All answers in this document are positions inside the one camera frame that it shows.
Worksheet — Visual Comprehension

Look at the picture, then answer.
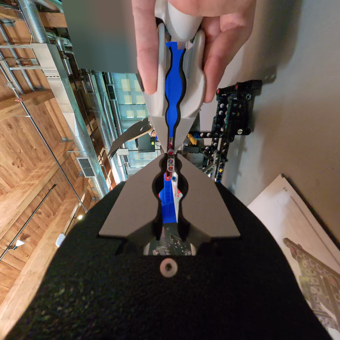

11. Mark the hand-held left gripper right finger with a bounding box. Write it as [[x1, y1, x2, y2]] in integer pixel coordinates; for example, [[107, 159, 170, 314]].
[[175, 154, 241, 254]]

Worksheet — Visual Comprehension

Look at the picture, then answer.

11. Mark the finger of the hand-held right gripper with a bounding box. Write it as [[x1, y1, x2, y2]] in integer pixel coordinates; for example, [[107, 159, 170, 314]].
[[172, 29, 207, 154], [144, 23, 172, 152]]

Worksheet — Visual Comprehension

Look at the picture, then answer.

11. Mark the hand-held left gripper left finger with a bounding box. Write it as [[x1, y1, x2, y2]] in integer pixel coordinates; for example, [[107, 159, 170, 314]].
[[98, 153, 168, 253]]

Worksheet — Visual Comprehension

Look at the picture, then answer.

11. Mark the brick-built toy truck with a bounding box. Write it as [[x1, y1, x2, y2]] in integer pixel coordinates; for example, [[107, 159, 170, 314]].
[[158, 80, 263, 213]]

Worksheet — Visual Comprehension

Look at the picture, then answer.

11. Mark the grey desk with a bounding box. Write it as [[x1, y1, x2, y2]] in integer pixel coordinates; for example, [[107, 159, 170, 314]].
[[186, 0, 340, 242]]

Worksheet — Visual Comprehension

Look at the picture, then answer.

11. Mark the person's right hand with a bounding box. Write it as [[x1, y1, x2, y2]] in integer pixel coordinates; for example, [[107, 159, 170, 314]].
[[131, 0, 257, 104]]

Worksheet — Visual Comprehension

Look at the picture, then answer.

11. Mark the blue open-front bin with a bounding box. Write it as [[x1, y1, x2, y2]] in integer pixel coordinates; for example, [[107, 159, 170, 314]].
[[159, 41, 186, 223]]

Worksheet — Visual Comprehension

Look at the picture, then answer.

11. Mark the dark angled panel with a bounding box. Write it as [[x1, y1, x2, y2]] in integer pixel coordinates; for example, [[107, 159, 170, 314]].
[[107, 118, 150, 158]]

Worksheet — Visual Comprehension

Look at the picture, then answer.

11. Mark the black toy set box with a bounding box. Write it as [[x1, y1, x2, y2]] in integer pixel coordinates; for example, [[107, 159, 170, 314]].
[[145, 223, 195, 255]]

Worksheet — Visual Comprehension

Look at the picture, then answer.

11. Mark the louvred white vent grille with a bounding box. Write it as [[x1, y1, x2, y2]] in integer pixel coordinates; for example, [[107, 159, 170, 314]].
[[77, 157, 96, 177]]

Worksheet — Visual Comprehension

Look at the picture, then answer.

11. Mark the instruction booklet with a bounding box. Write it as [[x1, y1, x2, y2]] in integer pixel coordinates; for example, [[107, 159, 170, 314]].
[[247, 174, 340, 340]]

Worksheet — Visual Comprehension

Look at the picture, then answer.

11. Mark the silver spiral duct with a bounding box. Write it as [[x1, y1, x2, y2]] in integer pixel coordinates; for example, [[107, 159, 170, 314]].
[[90, 70, 128, 181]]

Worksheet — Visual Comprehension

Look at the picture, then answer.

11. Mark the silver ventilation duct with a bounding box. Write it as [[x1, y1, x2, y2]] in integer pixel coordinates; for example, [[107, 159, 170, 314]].
[[32, 43, 110, 198]]

